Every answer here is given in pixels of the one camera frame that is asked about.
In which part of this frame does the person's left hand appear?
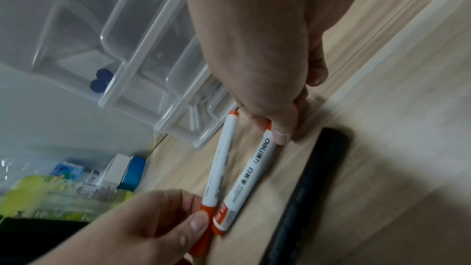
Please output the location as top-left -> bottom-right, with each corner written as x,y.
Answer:
29,189 -> 218,265

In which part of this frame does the person's right hand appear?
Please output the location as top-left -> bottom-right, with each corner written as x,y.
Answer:
183,0 -> 373,146

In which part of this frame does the white marker with orange cap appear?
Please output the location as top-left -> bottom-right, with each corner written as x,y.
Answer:
210,120 -> 283,237
189,110 -> 240,258

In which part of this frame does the blue and white box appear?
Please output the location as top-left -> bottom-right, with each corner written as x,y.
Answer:
97,153 -> 147,192

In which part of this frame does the green printed packet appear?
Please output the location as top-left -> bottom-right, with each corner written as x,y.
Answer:
0,174 -> 135,221

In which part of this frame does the light blue packet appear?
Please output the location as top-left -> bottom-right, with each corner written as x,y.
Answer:
51,160 -> 84,183

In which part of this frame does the clear plastic tray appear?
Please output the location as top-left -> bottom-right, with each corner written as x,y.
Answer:
99,0 -> 210,131
154,38 -> 238,150

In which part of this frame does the blue-capped marker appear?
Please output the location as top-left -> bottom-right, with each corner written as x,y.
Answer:
90,79 -> 108,94
95,68 -> 113,82

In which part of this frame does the long black tube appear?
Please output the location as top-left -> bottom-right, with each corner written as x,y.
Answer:
258,127 -> 351,265

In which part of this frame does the large clear plastic storage box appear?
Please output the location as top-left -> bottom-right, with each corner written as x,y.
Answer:
0,0 -> 148,109

